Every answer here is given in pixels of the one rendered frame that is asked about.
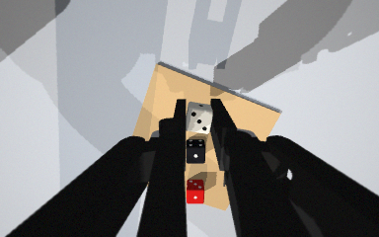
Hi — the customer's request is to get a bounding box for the tan square mat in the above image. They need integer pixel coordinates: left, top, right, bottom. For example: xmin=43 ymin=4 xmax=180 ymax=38
xmin=132 ymin=63 xmax=281 ymax=210

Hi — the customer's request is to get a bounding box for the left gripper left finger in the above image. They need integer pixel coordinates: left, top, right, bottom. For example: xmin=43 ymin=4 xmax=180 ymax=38
xmin=5 ymin=99 xmax=188 ymax=237

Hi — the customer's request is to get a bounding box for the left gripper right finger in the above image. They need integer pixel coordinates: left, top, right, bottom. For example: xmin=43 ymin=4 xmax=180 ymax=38
xmin=210 ymin=99 xmax=379 ymax=237

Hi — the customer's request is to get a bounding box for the white die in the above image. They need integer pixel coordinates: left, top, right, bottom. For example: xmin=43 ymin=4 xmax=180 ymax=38
xmin=187 ymin=102 xmax=213 ymax=134

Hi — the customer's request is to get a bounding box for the black die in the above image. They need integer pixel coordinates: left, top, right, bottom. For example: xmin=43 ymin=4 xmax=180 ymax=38
xmin=187 ymin=139 xmax=205 ymax=164

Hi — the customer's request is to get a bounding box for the red die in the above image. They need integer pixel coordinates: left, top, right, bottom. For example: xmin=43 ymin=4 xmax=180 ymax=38
xmin=187 ymin=180 xmax=204 ymax=203

